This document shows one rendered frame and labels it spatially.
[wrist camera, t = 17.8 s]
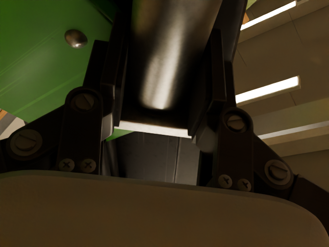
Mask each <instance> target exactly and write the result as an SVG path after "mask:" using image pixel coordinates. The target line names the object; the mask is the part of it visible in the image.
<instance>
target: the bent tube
mask: <svg viewBox="0 0 329 247"><path fill-rule="evenodd" d="M222 1H223V0H133V2H132V14H131V26H130V39H129V51H128V63H127V75H126V85H125V91H124V98H123V104H122V110H121V117H120V123H119V127H114V128H117V129H125V130H132V131H139V132H147V133H155V134H162V135H170V136H177V137H185V138H191V136H188V93H189V91H190V88H191V85H192V82H193V80H194V77H195V74H196V72H197V69H198V66H199V63H200V61H201V58H202V55H203V52H204V50H205V47H206V44H207V42H208V39H209V36H210V33H211V31H212V28H213V25H214V22H215V19H216V17H217V14H218V11H219V8H220V6H221V4H222Z"/></svg>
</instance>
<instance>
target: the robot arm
mask: <svg viewBox="0 0 329 247"><path fill-rule="evenodd" d="M130 26H131V18H130V17H128V13H122V12H115V17H114V21H113V26H112V30H111V35H110V39H109V42H107V41H101V40H95V41H94V44H93V48H92V52H91V56H90V59H89V63H88V67H87V70H86V74H85V78H84V82H83V86H80V87H77V88H74V89H73V90H71V91H70V92H69V93H68V94H67V96H66V99H65V104H64V105H62V106H60V107H58V108H56V109H54V110H53V111H51V112H49V113H47V114H45V115H43V116H41V117H40V118H38V119H36V120H34V121H32V122H30V123H28V124H26V125H25V126H23V127H21V128H19V129H17V130H16V131H14V132H13V133H12V134H11V135H10V136H9V137H8V138H5V139H2V140H0V247H329V191H327V190H325V189H324V188H322V187H320V186H319V185H317V184H315V183H314V182H312V181H310V180H309V179H307V178H305V177H303V176H302V175H300V174H297V175H295V174H294V173H293V172H292V170H291V168H290V166H289V165H288V164H287V163H286V162H285V161H284V160H283V159H282V158H281V157H279V156H278V155H277V154H276V153H275V152H274V151H273V150H272V149H271V148H270V147H269V146H268V145H267V144H266V143H265V142H264V141H263V140H262V139H261V138H259V137H258V136H257V135H256V134H255V133H254V125H253V120H252V118H251V117H250V115H249V114H248V113H247V112H246V111H244V110H242V109H240V108H237V105H236V95H235V80H234V70H233V63H232V61H228V60H224V56H223V43H222V31H221V29H217V28H212V30H211V33H210V36H209V39H208V42H207V44H206V47H205V50H204V52H203V55H202V58H201V61H200V63H199V66H198V69H197V72H196V74H195V77H194V80H193V82H192V85H191V88H190V91H189V93H188V136H191V143H195V144H196V146H197V147H198V148H199V149H200V154H199V163H198V172H197V181H196V186H195V185H187V184H178V183H169V182H160V181H151V180H142V179H132V178H124V177H114V176H105V175H102V165H103V148H104V140H105V139H106V138H108V137H109V136H111V135H112V133H113V132H114V127H119V123H120V117H121V110H122V104H123V98H124V91H125V85H126V75H127V63H128V51H129V39H130Z"/></svg>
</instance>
